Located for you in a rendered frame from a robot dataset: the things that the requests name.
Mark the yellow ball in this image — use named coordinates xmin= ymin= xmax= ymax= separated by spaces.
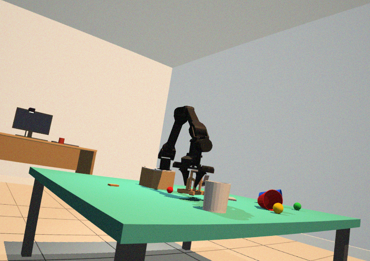
xmin=273 ymin=203 xmax=283 ymax=214

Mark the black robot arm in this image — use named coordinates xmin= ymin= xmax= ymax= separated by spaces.
xmin=157 ymin=106 xmax=213 ymax=170

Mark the red bucket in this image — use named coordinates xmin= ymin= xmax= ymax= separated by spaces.
xmin=257 ymin=189 xmax=283 ymax=211

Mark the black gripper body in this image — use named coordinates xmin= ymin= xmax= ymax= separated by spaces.
xmin=172 ymin=151 xmax=214 ymax=173

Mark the green ball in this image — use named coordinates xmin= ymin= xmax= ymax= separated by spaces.
xmin=293 ymin=203 xmax=302 ymax=210

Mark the tan cylinder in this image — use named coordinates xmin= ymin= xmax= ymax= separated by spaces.
xmin=202 ymin=180 xmax=231 ymax=213

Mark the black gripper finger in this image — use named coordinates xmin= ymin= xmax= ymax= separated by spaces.
xmin=179 ymin=169 xmax=190 ymax=186
xmin=194 ymin=172 xmax=207 ymax=188

